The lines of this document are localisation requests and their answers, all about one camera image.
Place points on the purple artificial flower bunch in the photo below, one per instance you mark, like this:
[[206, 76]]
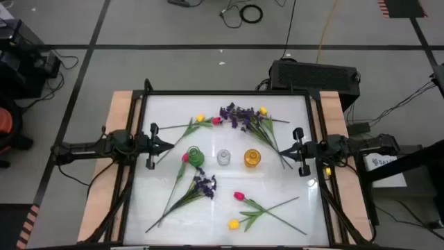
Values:
[[239, 116], [204, 187]]

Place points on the black computer tower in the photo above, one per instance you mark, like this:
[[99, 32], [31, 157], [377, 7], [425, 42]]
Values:
[[312, 76]]

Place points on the clear glass vase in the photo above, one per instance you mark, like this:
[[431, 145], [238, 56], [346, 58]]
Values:
[[223, 158]]

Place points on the yellow and pink tulips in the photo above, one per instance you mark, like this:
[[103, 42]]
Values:
[[216, 121]]

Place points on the black mat with hazard stripes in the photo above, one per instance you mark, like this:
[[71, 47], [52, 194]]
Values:
[[14, 225], [402, 7]]

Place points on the pink artificial tulip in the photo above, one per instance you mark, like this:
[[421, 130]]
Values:
[[239, 196], [185, 158]]

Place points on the black computer case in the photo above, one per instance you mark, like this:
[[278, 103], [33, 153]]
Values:
[[21, 52]]

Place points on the green glass vase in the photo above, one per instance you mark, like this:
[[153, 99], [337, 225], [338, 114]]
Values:
[[196, 158]]

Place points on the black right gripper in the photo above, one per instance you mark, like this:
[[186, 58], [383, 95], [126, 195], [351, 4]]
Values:
[[310, 151]]

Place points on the orange black vacuum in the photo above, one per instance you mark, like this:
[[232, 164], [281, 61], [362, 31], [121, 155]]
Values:
[[4, 121]]

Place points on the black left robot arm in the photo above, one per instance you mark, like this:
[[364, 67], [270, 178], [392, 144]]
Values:
[[86, 149]]

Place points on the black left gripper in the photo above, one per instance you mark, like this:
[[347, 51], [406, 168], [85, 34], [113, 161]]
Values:
[[147, 146]]

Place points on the black power strip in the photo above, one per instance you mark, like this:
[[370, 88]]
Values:
[[178, 2]]

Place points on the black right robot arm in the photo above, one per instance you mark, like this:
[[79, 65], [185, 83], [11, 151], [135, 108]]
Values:
[[374, 144]]

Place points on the black power adapter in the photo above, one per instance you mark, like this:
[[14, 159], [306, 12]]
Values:
[[359, 128]]

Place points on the white paper sheet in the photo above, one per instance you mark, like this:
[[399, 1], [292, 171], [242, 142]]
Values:
[[4, 12]]

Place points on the amber glass vase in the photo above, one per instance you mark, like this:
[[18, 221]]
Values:
[[252, 158]]

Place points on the black metal stand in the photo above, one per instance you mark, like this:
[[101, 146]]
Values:
[[416, 159]]

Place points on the white paper sign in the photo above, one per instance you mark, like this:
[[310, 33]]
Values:
[[385, 173]]

